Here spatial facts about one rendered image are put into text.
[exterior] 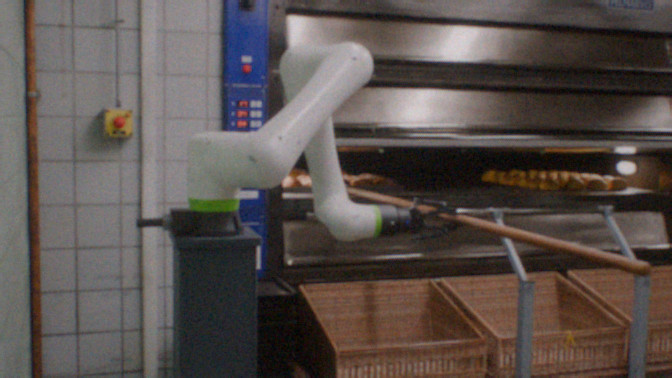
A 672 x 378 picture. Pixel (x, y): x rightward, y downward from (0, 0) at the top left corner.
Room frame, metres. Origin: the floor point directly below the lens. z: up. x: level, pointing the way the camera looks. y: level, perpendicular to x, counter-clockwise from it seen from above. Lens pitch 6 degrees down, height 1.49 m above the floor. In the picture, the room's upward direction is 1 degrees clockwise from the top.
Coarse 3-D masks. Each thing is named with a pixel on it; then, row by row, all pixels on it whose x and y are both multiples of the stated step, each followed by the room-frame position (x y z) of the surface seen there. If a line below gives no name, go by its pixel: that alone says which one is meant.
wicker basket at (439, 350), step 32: (320, 288) 2.95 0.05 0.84; (352, 288) 2.99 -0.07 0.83; (384, 288) 3.03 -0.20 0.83; (416, 288) 3.07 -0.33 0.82; (320, 320) 2.68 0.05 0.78; (352, 320) 2.96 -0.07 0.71; (384, 320) 3.00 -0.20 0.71; (416, 320) 3.03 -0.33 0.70; (448, 320) 2.92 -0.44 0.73; (320, 352) 2.66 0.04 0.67; (352, 352) 2.51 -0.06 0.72; (384, 352) 2.54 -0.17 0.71; (416, 352) 2.58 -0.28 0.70; (448, 352) 2.62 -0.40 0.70; (480, 352) 2.65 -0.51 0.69
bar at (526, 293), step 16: (496, 208) 2.81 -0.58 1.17; (512, 208) 2.83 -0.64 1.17; (528, 208) 2.85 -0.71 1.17; (544, 208) 2.87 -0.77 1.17; (560, 208) 2.89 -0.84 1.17; (576, 208) 2.92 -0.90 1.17; (592, 208) 2.94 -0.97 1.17; (608, 208) 2.95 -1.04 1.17; (608, 224) 2.94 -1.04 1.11; (624, 240) 2.87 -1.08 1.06; (512, 256) 2.68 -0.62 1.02; (624, 256) 2.85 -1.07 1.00; (528, 288) 2.59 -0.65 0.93; (640, 288) 2.74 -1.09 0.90; (528, 304) 2.59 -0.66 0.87; (640, 304) 2.74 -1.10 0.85; (528, 320) 2.59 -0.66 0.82; (640, 320) 2.74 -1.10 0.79; (528, 336) 2.59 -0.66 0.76; (640, 336) 2.74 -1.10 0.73; (528, 352) 2.59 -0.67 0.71; (640, 352) 2.74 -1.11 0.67; (528, 368) 2.60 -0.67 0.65; (640, 368) 2.75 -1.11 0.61
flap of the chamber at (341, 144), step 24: (336, 144) 2.85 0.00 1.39; (360, 144) 2.88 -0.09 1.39; (384, 144) 2.91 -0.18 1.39; (408, 144) 2.94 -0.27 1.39; (432, 144) 2.97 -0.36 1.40; (456, 144) 3.00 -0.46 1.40; (480, 144) 3.04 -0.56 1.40; (504, 144) 3.07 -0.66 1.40; (528, 144) 3.10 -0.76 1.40; (552, 144) 3.14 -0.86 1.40; (576, 144) 3.18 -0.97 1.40; (600, 144) 3.21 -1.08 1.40; (624, 144) 3.25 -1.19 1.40; (648, 144) 3.29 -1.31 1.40
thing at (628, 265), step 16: (352, 192) 3.10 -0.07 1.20; (368, 192) 2.96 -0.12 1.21; (432, 208) 2.45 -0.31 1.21; (464, 224) 2.24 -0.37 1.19; (480, 224) 2.15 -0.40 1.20; (496, 224) 2.09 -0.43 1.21; (528, 240) 1.93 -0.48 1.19; (544, 240) 1.87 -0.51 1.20; (560, 240) 1.83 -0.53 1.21; (576, 256) 1.75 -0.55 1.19; (592, 256) 1.69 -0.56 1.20; (608, 256) 1.65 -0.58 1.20; (640, 272) 1.55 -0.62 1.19
